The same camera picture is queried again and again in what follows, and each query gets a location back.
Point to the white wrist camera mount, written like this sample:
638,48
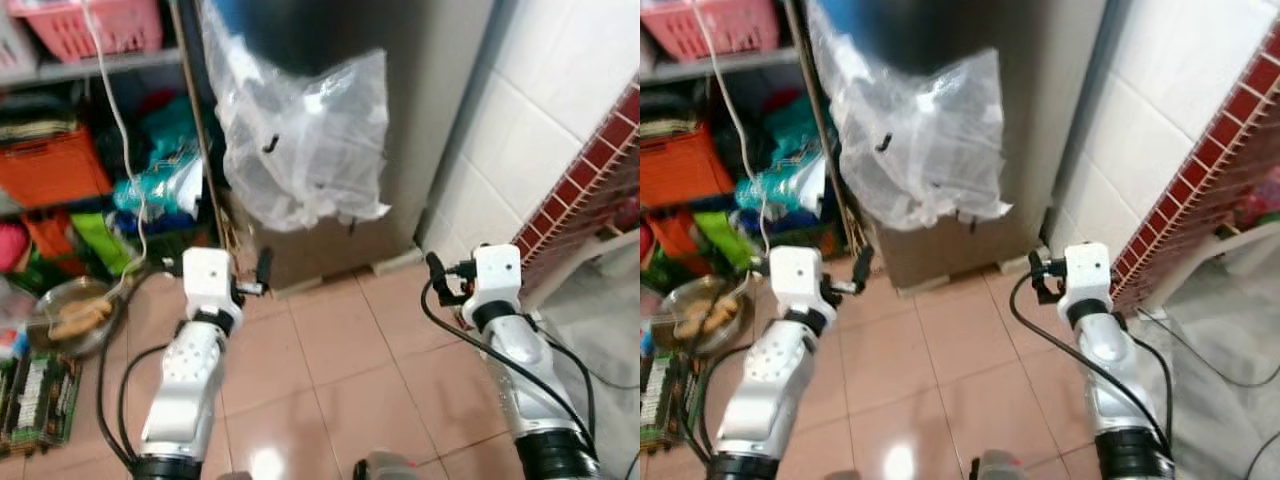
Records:
210,280
497,275
1088,272
800,280

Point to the teal printed bag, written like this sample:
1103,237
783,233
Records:
785,190
160,190

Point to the red tiled counter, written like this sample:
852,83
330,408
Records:
1200,170
590,170

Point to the grey robot right leg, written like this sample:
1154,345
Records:
385,468
1000,468

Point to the deep steel bowl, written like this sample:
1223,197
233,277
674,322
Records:
45,322
700,346

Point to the bright green bag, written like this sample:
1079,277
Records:
100,240
720,238

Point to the pink plastic basket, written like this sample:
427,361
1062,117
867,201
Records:
710,28
90,30

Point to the orange plastic crate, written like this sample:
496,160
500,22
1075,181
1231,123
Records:
685,170
50,170

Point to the clear plastic bag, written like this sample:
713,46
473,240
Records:
910,150
300,150

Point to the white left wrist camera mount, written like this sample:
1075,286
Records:
800,280
210,280

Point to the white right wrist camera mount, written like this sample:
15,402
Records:
1088,272
497,275

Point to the brown sweet potato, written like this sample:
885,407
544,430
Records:
90,310
697,326
72,328
718,310

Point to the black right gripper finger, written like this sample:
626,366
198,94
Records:
436,266
1038,265

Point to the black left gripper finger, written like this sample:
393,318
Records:
861,262
264,265

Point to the grey shelf rack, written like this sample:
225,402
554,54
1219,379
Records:
720,65
100,68

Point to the green printed carton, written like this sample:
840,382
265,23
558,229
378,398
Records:
665,400
40,400

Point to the dark blue rounded object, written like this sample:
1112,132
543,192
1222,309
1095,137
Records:
320,30
910,30

